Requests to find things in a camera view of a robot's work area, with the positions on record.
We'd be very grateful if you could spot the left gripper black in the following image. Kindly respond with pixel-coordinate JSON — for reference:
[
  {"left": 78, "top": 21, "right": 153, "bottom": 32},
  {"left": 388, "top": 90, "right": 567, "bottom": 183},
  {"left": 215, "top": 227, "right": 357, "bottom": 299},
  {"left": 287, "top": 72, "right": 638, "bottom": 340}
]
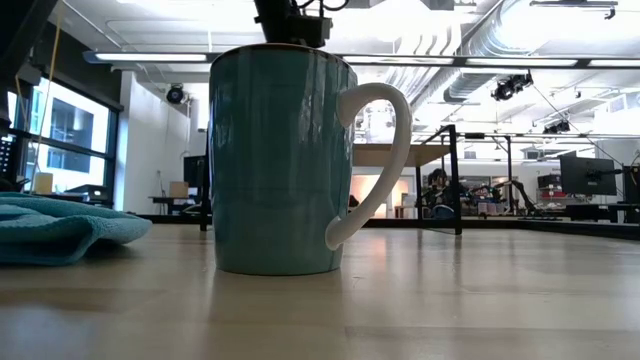
[{"left": 254, "top": 14, "right": 334, "bottom": 49}]

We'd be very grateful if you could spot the teal mug white handle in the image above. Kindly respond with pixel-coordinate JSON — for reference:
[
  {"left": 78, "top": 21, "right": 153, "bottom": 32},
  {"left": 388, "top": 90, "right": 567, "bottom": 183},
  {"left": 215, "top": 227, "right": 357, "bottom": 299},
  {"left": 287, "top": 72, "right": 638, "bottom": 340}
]
[{"left": 208, "top": 43, "right": 414, "bottom": 277}]

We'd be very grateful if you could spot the black monitor on arm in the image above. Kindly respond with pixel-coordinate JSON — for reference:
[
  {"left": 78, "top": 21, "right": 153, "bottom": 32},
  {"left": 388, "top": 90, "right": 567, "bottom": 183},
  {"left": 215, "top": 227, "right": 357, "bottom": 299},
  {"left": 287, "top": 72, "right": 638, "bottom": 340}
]
[{"left": 622, "top": 164, "right": 640, "bottom": 204}]

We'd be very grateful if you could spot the black ceiling spotlight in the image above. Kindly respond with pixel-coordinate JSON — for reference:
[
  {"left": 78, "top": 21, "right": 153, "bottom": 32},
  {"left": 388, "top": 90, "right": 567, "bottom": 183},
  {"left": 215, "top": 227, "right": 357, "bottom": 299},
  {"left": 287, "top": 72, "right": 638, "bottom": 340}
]
[
  {"left": 166, "top": 83, "right": 187, "bottom": 106},
  {"left": 543, "top": 119, "right": 572, "bottom": 135},
  {"left": 491, "top": 71, "right": 534, "bottom": 102}
]

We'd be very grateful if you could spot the person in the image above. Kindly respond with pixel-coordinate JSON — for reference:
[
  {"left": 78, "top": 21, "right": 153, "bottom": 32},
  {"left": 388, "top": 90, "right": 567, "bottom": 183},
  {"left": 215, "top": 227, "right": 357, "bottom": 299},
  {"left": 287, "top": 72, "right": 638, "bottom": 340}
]
[{"left": 427, "top": 168, "right": 452, "bottom": 209}]

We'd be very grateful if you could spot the background dark table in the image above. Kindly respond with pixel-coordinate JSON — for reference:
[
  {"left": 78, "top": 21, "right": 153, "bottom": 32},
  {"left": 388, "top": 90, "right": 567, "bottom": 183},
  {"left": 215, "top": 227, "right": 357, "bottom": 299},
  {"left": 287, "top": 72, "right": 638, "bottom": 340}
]
[{"left": 148, "top": 195, "right": 201, "bottom": 217}]

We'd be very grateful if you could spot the long ceiling light bar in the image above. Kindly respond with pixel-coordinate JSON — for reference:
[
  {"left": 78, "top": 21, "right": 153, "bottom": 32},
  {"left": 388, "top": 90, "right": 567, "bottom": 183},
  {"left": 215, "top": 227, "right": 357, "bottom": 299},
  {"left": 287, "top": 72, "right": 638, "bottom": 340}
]
[{"left": 82, "top": 49, "right": 640, "bottom": 70}]

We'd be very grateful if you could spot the pale yellow container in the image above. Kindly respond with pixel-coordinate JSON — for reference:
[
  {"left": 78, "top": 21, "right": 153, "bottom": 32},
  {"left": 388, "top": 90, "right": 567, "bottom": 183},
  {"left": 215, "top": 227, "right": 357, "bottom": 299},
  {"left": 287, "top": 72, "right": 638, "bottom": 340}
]
[{"left": 33, "top": 172, "right": 54, "bottom": 195}]

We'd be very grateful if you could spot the teal microfibre cloth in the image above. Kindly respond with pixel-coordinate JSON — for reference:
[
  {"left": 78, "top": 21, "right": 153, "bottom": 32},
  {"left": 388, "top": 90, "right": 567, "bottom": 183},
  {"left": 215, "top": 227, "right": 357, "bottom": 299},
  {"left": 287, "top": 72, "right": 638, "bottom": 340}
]
[{"left": 0, "top": 192, "right": 154, "bottom": 267}]

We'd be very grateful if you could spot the black perforated panel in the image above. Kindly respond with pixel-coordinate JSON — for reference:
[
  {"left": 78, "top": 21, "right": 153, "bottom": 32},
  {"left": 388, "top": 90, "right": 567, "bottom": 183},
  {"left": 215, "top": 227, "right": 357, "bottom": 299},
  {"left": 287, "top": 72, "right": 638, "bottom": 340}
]
[{"left": 0, "top": 138, "right": 16, "bottom": 181}]

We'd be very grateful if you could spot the large black computer monitor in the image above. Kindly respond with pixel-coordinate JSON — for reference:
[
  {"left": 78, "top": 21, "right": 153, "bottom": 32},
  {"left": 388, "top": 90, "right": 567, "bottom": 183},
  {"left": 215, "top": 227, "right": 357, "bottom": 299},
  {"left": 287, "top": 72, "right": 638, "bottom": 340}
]
[{"left": 559, "top": 155, "right": 619, "bottom": 197}]

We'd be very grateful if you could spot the silver ventilation duct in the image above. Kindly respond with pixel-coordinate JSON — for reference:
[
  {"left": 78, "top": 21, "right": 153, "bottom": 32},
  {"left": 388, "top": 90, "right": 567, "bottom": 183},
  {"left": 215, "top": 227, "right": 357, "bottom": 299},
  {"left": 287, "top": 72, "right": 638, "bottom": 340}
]
[{"left": 442, "top": 0, "right": 640, "bottom": 104}]

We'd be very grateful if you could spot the yellow power cable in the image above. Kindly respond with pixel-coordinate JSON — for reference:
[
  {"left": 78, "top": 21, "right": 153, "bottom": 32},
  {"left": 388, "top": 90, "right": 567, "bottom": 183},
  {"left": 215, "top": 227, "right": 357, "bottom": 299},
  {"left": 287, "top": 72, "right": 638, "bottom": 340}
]
[{"left": 28, "top": 14, "right": 63, "bottom": 194}]

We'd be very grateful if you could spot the black aluminium table frame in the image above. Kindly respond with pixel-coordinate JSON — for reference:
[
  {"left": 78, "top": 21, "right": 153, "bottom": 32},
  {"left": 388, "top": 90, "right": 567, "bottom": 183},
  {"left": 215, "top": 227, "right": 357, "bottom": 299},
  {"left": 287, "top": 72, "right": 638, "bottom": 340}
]
[{"left": 134, "top": 213, "right": 640, "bottom": 242}]

